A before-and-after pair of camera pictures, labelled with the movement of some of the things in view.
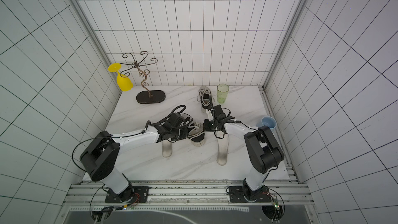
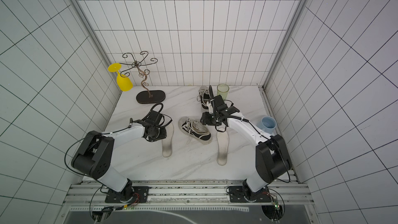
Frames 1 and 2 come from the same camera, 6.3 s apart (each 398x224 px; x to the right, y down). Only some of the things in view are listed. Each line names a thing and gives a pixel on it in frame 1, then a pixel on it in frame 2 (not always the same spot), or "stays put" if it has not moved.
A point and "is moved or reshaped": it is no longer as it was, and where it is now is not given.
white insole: x=167 y=148 stays put
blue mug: x=269 y=122 stays put
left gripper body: x=178 y=134 to x=158 y=134
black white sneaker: x=196 y=134 is moved or reshaped
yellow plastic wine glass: x=124 y=83 stays put
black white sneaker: x=204 y=97 stays put
